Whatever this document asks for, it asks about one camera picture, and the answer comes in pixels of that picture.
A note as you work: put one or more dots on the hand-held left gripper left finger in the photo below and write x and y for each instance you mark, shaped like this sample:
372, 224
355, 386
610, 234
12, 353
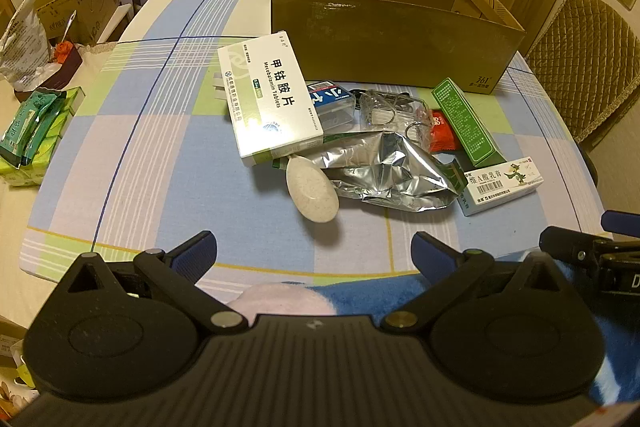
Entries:
192, 253

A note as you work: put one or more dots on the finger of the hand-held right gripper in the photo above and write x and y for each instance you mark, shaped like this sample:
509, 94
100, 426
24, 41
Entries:
567, 243
622, 221

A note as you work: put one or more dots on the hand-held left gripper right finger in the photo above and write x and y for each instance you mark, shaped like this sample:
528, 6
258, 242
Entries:
431, 253

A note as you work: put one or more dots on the silver foil bag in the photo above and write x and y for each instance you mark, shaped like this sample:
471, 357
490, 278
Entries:
390, 177

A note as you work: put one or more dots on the white ointment box cartoon print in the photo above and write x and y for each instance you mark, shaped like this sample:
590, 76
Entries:
495, 189

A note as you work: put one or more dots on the white speckled spoon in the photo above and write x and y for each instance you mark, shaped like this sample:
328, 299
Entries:
312, 193

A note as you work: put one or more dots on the white green medicine box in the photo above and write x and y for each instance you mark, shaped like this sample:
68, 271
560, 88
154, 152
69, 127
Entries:
265, 97

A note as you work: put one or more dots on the blue plush garment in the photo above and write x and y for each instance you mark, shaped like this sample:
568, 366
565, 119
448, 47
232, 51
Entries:
350, 302

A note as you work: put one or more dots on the red snack packet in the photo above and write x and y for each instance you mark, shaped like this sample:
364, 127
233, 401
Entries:
442, 137

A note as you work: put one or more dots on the green slim carton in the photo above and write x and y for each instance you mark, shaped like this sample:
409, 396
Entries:
467, 127

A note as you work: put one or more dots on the clear bag of metal rings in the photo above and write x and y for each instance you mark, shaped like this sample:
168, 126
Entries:
387, 112

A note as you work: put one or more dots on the chair with quilted brown cover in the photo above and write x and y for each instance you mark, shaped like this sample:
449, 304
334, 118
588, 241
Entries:
590, 57

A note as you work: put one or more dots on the clear floss box blue label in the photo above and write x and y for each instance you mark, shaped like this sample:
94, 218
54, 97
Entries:
327, 104

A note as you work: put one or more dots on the stack of green tissue packs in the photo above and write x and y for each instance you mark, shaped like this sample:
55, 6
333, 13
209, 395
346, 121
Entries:
20, 169

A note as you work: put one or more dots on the dark brown box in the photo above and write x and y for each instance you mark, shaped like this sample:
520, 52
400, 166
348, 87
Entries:
55, 77

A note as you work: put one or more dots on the red flower ornament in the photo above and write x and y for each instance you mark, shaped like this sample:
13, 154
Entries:
65, 51

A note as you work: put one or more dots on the crumpled white plastic bag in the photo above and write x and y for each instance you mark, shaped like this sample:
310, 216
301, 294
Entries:
20, 42

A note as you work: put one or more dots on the small brown cardboard box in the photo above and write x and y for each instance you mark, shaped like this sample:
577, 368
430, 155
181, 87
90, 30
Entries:
47, 7

